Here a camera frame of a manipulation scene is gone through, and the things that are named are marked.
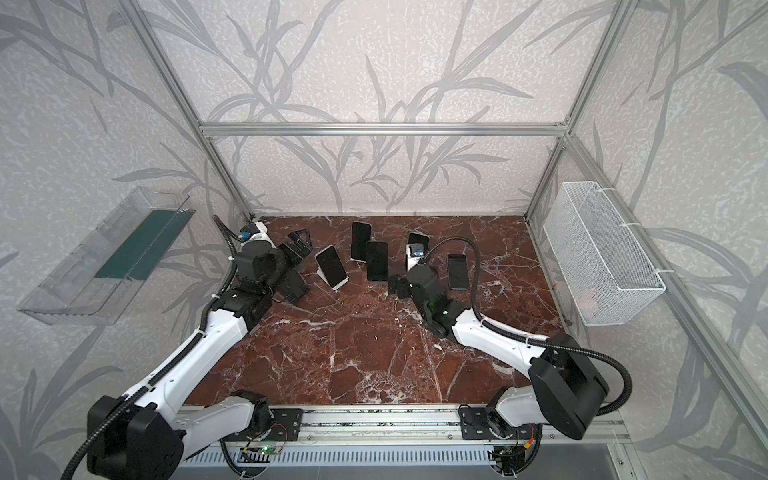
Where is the black front smartphone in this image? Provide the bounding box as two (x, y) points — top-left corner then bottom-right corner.
(447, 254), (471, 291)

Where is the black smartphone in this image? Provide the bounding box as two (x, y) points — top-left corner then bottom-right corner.
(366, 241), (389, 282)
(447, 254), (471, 291)

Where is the green-edged smartphone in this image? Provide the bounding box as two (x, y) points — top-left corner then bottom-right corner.
(407, 232), (430, 251)

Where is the purple-edged smartphone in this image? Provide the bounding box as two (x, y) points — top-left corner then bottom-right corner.
(350, 221), (372, 262)

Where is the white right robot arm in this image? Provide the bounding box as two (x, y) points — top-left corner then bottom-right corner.
(388, 264), (609, 440)

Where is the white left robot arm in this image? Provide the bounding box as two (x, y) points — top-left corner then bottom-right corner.
(62, 218), (313, 479)

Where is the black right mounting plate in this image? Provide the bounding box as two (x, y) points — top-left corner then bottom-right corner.
(457, 404), (493, 441)

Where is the black mounting plate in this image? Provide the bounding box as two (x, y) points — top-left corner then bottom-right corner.
(265, 408), (304, 442)
(457, 404), (493, 441)

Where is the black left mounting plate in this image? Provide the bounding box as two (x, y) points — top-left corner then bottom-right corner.
(265, 408), (304, 442)

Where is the green circuit board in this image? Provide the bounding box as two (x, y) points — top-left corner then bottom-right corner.
(241, 444), (284, 463)

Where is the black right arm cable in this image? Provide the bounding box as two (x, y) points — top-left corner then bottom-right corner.
(422, 236), (634, 417)

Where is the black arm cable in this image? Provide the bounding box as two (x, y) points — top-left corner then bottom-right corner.
(422, 236), (634, 417)
(59, 214), (241, 480)

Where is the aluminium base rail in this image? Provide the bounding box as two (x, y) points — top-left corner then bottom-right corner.
(183, 404), (641, 479)

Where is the aluminium frame enclosure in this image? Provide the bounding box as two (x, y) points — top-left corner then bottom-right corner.
(117, 1), (767, 448)

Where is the white wire mesh basket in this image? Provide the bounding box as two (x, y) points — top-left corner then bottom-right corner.
(543, 181), (666, 327)

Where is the clear plastic wall bin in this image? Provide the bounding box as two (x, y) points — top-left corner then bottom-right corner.
(18, 187), (195, 326)

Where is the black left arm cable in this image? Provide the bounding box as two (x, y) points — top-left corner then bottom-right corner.
(59, 214), (241, 480)

